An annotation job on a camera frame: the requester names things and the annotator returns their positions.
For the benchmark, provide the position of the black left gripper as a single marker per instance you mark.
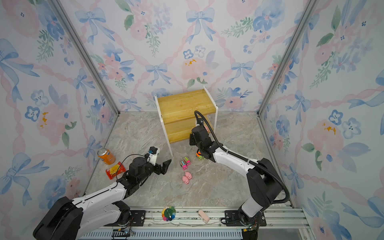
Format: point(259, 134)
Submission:
point(164, 167)

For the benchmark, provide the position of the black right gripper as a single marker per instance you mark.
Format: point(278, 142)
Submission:
point(192, 139)

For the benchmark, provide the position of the orange green toy car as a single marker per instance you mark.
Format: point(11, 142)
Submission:
point(199, 156)

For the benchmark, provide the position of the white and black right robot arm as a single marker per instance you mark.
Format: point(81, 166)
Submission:
point(265, 185)

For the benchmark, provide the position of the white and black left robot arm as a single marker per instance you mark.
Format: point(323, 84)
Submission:
point(71, 219)

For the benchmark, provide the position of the pink green toy car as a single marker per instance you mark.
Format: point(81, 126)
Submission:
point(187, 161)

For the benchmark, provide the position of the red snack packet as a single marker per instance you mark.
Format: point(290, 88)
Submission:
point(115, 170)

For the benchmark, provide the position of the colourful round disc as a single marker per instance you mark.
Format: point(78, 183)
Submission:
point(168, 213)

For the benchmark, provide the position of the orange soda can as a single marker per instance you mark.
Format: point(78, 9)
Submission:
point(106, 156)

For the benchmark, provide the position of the pink eraser block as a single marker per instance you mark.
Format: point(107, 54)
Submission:
point(204, 217)

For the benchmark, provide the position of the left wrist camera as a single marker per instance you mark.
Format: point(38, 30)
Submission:
point(153, 154)

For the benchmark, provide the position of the wooden two-tier shelf white frame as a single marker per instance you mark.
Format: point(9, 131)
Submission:
point(176, 113)

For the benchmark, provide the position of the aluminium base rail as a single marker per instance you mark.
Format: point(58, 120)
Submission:
point(277, 223)

